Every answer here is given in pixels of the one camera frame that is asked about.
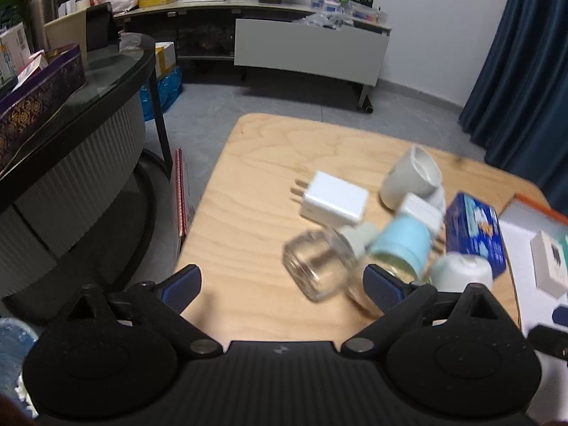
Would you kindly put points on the glass-top coffee table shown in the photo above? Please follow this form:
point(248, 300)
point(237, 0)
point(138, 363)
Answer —
point(75, 173)

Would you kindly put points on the large white wall charger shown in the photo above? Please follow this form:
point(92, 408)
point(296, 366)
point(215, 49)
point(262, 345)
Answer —
point(333, 199)

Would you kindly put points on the red flat box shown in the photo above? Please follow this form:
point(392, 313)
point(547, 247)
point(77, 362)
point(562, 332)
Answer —
point(179, 195)

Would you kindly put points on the steel thermos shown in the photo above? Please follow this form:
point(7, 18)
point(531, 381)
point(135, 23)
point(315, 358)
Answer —
point(43, 17)

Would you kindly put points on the black stand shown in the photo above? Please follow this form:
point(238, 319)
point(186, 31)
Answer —
point(102, 26)

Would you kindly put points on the toothpick jar with blue cap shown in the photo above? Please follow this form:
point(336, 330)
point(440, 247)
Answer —
point(399, 244)

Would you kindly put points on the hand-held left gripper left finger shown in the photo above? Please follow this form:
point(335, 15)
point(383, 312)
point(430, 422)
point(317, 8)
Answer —
point(182, 286)

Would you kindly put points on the dark blue curtain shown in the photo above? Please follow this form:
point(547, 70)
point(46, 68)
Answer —
point(519, 75)

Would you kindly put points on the small rounded white charger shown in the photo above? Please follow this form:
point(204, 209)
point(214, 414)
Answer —
point(419, 211)

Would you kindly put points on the blue floss pick box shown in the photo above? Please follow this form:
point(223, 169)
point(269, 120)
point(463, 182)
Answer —
point(475, 226)

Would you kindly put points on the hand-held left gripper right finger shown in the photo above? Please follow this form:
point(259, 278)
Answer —
point(382, 290)

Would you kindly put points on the white tv stand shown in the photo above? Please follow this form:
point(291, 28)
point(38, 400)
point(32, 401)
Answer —
point(310, 49)

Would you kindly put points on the purple patterned tin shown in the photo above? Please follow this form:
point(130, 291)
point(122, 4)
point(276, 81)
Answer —
point(40, 97)

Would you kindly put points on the blue plastic bag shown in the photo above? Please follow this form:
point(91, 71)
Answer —
point(166, 93)

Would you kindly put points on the beige box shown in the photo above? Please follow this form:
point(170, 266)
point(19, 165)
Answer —
point(66, 31)

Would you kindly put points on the clear glass liquid bottle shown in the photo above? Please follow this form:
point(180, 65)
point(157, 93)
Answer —
point(317, 266)

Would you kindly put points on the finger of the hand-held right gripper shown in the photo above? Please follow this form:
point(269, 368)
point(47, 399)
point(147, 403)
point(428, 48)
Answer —
point(550, 341)

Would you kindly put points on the black roll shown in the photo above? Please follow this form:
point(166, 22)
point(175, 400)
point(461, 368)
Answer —
point(367, 105)

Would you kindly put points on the pile of small boxes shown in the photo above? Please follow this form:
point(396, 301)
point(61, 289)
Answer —
point(330, 6)

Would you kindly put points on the cardboard box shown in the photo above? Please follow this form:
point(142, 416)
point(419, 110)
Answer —
point(165, 57)

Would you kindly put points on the white charger packaging box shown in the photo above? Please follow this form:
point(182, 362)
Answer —
point(546, 270)

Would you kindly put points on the white printed carton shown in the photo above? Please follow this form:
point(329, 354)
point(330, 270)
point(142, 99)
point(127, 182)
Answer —
point(11, 53)

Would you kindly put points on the orange-edged white box lid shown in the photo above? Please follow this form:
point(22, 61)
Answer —
point(517, 248)

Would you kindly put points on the clear plastic packets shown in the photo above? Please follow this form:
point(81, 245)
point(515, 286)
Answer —
point(324, 21)

